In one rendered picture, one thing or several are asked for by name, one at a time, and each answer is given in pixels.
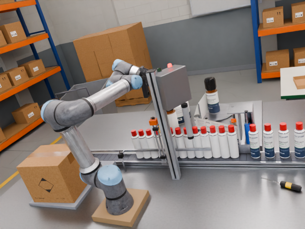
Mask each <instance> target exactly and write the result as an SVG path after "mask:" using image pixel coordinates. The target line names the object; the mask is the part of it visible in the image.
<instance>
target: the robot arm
mask: <svg viewBox="0 0 305 229"><path fill-rule="evenodd" d="M112 70H113V73H112V75H111V76H110V78H109V80H108V82H107V84H106V88H105V89H103V90H101V91H99V92H97V93H95V94H94V95H92V96H90V97H88V98H81V99H79V100H76V101H63V100H49V101H47V102H46V103H45V104H44V105H43V106H42V109H41V117H42V119H43V121H45V122H46V123H48V124H50V125H51V127H52V129H53V130H54V132H56V133H60V135H61V136H62V138H63V140H64V141H65V143H66V145H67V146H68V148H69V149H70V151H71V153H72V154H73V156H74V157H75V159H76V160H77V162H78V164H79V165H80V167H79V171H80V173H79V175H80V178H81V180H82V181H83V182H84V183H86V184H89V185H92V186H94V187H96V188H99V189H102V190H103V192H104V194H105V197H106V209H107V212H108V213H109V214H111V215H122V214H124V213H126V212H128V211H129V210H130V209H131V208H132V206H133V203H134V200H133V197H132V195H131V194H130V193H129V192H128V191H127V189H126V186H125V183H124V180H123V176H122V173H121V171H120V169H119V167H117V166H115V165H113V164H110V165H105V166H102V164H101V163H100V161H99V159H98V158H95V157H94V156H93V154H92V153H91V151H90V149H89V147H88V146H87V144H86V142H85V141H84V139H83V137H82V135H81V133H80V132H79V130H78V128H77V127H76V125H77V124H79V123H81V122H83V121H85V120H87V119H89V118H90V117H92V116H93V115H94V113H95V112H96V111H97V110H99V109H101V108H102V107H104V106H106V105H108V104H109V103H111V102H113V101H114V100H116V99H117V98H119V97H121V96H122V95H124V94H126V93H127V92H129V91H131V90H133V89H135V90H136V89H140V88H141V87H142V91H143V96H144V98H148V97H149V96H150V92H149V88H148V87H149V85H148V80H147V76H146V72H147V71H148V70H150V69H146V68H144V66H141V67H137V66H134V65H132V64H130V63H127V62H125V61H123V60H119V59H116V60H115V61H114V63H113V65H112ZM152 70H153V69H152Z"/></svg>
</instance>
